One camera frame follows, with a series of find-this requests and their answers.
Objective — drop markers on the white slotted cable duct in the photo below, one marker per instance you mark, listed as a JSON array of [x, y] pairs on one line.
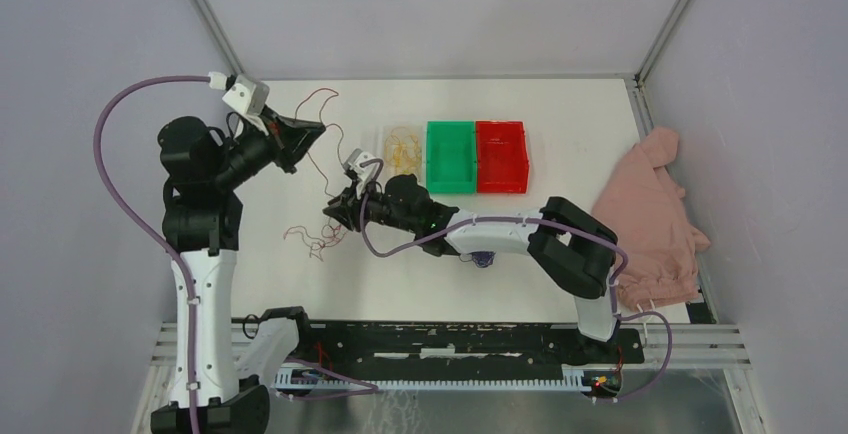
[[293, 379]]

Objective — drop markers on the red plastic bin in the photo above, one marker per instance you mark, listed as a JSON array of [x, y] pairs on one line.
[[502, 157]]

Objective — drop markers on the green plastic bin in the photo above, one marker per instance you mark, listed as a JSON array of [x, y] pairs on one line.
[[451, 157]]

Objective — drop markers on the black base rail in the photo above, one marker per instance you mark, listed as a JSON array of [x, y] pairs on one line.
[[442, 351]]

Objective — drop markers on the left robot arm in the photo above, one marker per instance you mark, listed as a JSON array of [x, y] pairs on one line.
[[210, 394]]

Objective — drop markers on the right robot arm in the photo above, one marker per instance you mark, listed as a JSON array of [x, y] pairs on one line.
[[578, 253]]

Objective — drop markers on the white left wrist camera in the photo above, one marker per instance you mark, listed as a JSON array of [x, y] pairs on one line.
[[245, 95]]

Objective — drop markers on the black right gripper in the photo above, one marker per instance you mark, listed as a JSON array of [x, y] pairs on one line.
[[346, 209]]

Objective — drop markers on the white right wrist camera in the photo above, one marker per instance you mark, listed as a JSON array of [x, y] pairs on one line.
[[365, 167]]

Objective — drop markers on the clear plastic bin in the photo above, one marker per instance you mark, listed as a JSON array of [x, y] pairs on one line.
[[402, 147]]

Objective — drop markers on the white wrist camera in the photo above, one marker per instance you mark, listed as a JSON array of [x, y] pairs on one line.
[[365, 167], [245, 95]]

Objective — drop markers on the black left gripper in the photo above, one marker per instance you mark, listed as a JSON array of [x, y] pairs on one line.
[[294, 137]]

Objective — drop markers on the pink cloth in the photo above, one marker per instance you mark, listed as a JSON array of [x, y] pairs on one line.
[[643, 205]]

